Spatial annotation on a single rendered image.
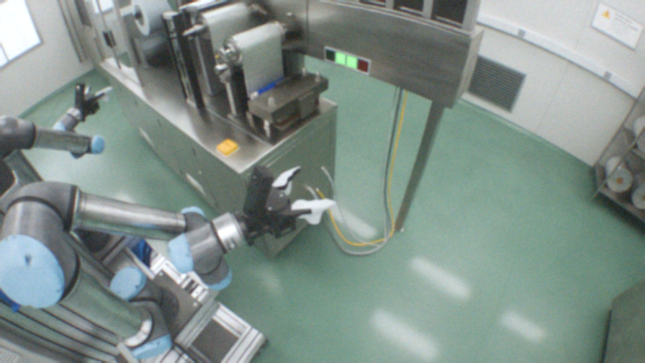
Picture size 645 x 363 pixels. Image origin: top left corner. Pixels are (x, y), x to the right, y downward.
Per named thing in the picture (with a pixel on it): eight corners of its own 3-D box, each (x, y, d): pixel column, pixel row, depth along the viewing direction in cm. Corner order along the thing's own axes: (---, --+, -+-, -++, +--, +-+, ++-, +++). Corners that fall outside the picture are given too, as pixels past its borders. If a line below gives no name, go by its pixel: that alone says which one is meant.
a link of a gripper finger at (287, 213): (313, 204, 60) (273, 204, 61) (312, 197, 59) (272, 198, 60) (312, 220, 57) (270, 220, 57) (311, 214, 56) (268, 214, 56)
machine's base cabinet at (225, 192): (130, 130, 288) (102, 65, 224) (174, 104, 322) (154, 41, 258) (273, 267, 180) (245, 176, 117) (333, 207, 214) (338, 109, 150)
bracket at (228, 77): (227, 117, 140) (214, 63, 118) (237, 111, 144) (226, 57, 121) (233, 119, 138) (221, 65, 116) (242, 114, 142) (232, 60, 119)
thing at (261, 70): (248, 97, 130) (242, 62, 117) (283, 78, 143) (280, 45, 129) (249, 97, 130) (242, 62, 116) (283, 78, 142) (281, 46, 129)
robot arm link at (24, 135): (6, 110, 49) (108, 132, 98) (-7, 113, 49) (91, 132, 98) (1, 150, 49) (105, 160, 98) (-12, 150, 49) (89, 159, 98)
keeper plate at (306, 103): (298, 118, 136) (296, 99, 128) (312, 109, 142) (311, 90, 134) (301, 119, 135) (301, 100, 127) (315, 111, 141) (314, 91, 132)
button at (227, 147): (217, 150, 122) (216, 146, 120) (229, 142, 126) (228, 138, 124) (226, 157, 119) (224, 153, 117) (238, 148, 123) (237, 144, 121)
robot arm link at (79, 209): (13, 197, 37) (193, 231, 76) (4, 236, 31) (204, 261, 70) (19, 153, 35) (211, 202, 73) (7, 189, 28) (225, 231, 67)
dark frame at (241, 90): (235, 109, 145) (228, 75, 130) (279, 84, 162) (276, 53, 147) (244, 113, 142) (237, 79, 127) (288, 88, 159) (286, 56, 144)
